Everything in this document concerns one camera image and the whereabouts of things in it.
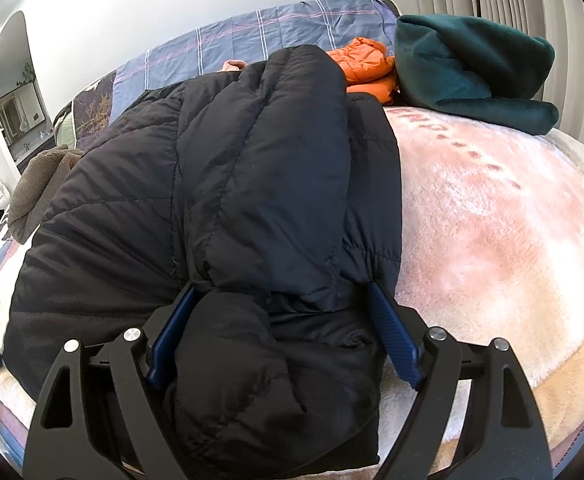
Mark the blue plaid pillow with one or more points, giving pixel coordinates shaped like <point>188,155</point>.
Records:
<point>232,40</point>

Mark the pink plush blanket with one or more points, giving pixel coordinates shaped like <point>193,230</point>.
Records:
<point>496,235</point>

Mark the arched wall mirror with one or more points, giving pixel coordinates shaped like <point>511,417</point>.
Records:
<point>19,100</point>

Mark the dark green fleece garment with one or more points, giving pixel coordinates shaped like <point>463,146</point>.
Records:
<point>461,70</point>

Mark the grey fleece garment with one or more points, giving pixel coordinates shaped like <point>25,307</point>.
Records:
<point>37,185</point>

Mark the black puffer jacket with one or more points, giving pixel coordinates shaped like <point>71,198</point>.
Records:
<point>222,185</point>

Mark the dark tree-print pillow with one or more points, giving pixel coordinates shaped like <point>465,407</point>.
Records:
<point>89,110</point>

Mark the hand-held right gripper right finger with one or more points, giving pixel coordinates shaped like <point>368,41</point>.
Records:
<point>394,335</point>

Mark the orange puffer jacket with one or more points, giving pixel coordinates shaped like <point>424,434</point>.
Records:
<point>366,65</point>

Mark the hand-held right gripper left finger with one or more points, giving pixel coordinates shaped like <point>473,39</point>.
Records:
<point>172,330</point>

